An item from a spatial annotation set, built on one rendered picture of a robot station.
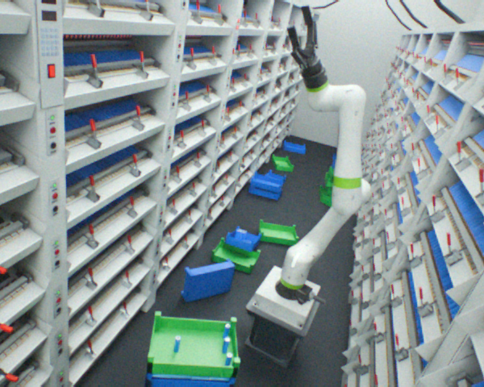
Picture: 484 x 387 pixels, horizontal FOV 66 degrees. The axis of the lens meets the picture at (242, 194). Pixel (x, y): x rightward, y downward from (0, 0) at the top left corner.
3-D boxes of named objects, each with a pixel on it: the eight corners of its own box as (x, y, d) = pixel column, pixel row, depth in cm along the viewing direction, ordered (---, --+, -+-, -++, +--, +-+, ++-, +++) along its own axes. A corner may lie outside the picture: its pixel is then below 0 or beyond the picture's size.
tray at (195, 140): (213, 136, 234) (220, 123, 229) (167, 165, 181) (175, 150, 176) (187, 118, 235) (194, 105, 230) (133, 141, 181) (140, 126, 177)
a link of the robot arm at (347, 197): (336, 207, 172) (364, 212, 165) (327, 217, 161) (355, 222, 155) (338, 169, 166) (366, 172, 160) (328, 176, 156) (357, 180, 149)
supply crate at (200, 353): (232, 332, 145) (235, 317, 142) (235, 379, 127) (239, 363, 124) (153, 326, 141) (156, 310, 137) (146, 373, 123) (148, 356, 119)
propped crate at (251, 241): (235, 235, 297) (237, 226, 296) (259, 243, 293) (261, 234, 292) (224, 243, 268) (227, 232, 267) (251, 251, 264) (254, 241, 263)
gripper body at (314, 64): (299, 76, 145) (293, 55, 139) (307, 63, 149) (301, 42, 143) (318, 75, 141) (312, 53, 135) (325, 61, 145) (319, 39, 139)
